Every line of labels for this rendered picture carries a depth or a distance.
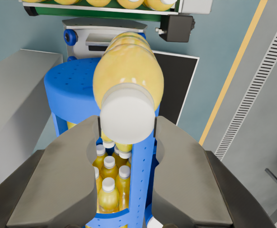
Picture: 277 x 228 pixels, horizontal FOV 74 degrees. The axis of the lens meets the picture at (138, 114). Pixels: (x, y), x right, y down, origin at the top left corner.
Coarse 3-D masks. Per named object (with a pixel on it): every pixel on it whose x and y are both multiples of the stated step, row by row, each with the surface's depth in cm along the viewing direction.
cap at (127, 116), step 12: (108, 96) 13; (120, 96) 12; (132, 96) 12; (144, 96) 13; (108, 108) 12; (120, 108) 12; (132, 108) 12; (144, 108) 12; (108, 120) 12; (120, 120) 12; (132, 120) 12; (144, 120) 12; (108, 132) 13; (120, 132) 13; (132, 132) 13; (144, 132) 13
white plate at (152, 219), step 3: (150, 219) 97; (153, 219) 97; (150, 222) 98; (153, 222) 98; (156, 222) 99; (159, 222) 99; (147, 225) 100; (150, 225) 100; (153, 225) 100; (156, 225) 101; (159, 225) 101; (162, 225) 102
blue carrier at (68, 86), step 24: (48, 72) 43; (72, 72) 44; (48, 96) 39; (72, 96) 34; (72, 120) 37; (96, 144) 73; (144, 144) 45; (144, 168) 51; (144, 192) 59; (96, 216) 55; (120, 216) 56
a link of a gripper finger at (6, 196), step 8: (40, 152) 9; (32, 160) 8; (24, 168) 8; (32, 168) 8; (8, 176) 8; (16, 176) 8; (24, 176) 8; (0, 184) 7; (8, 184) 7; (16, 184) 7; (24, 184) 7; (0, 192) 7; (8, 192) 7; (16, 192) 7; (0, 200) 7; (8, 200) 7; (16, 200) 7; (0, 208) 6; (8, 208) 6; (0, 216) 6; (8, 216) 6; (0, 224) 6
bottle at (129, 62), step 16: (128, 32) 28; (112, 48) 18; (128, 48) 17; (144, 48) 19; (112, 64) 15; (128, 64) 15; (144, 64) 15; (96, 80) 16; (112, 80) 14; (128, 80) 14; (144, 80) 14; (160, 80) 16; (96, 96) 16; (160, 96) 16
